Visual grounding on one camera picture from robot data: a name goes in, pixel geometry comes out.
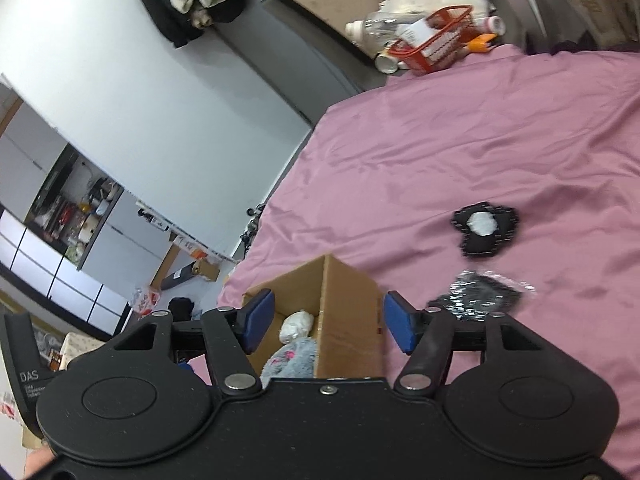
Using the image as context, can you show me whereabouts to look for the clear plastic bottle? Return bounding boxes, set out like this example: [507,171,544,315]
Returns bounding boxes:
[345,12,417,47]

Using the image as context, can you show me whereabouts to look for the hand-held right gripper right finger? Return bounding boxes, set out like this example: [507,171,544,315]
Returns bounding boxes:
[384,290,551,396]

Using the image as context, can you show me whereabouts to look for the red plastic basket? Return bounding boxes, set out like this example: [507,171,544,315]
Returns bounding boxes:
[388,4,475,75]

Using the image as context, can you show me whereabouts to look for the small cardboard floor box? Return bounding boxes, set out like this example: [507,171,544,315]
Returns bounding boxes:
[189,257,221,282]

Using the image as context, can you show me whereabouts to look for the pink bed sheet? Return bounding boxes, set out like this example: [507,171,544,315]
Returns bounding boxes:
[187,42,640,463]

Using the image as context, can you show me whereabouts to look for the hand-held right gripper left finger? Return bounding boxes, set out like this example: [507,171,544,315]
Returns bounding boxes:
[107,288,276,396]

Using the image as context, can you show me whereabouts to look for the red white snack bag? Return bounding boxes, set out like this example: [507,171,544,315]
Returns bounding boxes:
[130,284,162,314]

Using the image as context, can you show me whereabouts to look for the white narrow rack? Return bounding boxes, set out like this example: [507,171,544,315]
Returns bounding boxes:
[134,198,237,262]

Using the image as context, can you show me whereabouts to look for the black flat board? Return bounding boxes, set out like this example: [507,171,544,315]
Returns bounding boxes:
[159,264,197,292]

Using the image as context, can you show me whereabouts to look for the black cloth with white puff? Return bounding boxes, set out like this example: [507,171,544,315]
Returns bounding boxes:
[452,201,521,260]

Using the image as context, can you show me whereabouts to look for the black glittery packet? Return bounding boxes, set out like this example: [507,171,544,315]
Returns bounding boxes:
[426,269,536,322]

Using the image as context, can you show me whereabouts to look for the orange small item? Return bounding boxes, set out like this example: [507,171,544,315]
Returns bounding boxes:
[462,33,500,55]

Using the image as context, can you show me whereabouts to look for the black hanging jacket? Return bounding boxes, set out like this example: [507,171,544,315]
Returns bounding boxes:
[122,0,246,50]

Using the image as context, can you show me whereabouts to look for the black clothes on floor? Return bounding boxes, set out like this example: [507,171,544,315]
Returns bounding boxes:
[167,297,194,322]

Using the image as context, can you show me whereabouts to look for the person's left hand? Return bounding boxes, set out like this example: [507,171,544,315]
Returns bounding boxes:
[22,449,56,480]

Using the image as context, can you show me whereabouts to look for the brown cardboard box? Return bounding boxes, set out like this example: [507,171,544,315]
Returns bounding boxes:
[242,254,387,382]

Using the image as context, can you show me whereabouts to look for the white kitchen cabinets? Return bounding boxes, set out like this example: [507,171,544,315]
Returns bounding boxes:
[0,74,242,337]

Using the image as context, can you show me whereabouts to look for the pink white bottle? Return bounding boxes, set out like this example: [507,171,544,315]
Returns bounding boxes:
[474,14,505,36]

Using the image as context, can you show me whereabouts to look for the dotted tablecloth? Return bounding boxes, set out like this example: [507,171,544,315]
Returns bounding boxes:
[59,332,109,372]

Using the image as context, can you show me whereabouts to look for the dark grey door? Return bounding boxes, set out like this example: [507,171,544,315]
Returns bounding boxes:
[214,0,367,127]

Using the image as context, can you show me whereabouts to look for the grey-blue fluffy plush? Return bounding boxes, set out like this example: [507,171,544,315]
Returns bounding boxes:
[259,336,319,380]

